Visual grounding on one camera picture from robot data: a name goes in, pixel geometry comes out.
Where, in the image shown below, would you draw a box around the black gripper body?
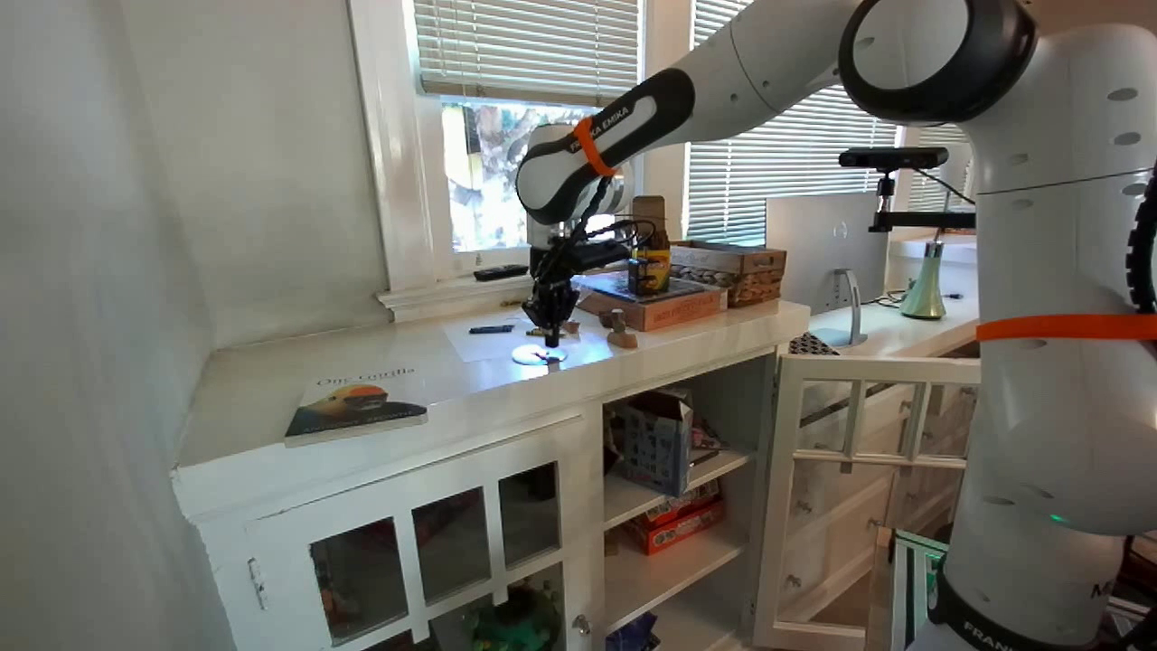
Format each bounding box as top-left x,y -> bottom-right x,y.
527,239 -> 580,319

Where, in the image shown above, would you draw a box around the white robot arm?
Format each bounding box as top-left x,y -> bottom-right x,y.
516,0 -> 1157,651

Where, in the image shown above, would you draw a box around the wooden toy figure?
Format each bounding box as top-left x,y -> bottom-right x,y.
603,307 -> 637,352

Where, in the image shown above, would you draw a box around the blue pen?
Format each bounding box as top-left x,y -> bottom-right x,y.
467,322 -> 516,335

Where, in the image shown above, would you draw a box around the brown cardboard box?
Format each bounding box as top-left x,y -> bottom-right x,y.
580,275 -> 726,331

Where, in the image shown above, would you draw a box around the blue box on shelf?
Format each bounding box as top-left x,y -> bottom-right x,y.
609,394 -> 720,495

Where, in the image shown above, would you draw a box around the white cabinet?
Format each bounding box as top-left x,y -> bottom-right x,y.
174,301 -> 810,651

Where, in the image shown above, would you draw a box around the window blinds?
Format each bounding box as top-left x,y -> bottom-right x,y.
414,0 -> 897,252

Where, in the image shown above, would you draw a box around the red box on shelf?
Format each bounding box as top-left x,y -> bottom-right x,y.
628,481 -> 726,552

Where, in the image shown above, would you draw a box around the sink faucet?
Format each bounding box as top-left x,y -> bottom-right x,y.
833,268 -> 866,348

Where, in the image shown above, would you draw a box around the open cabinet door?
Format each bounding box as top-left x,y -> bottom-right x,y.
754,356 -> 979,651

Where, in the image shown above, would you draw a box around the green soap bottle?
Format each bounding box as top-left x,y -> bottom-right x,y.
902,241 -> 944,322

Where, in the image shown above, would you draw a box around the black camera on stand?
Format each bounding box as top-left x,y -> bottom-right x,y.
838,145 -> 975,231

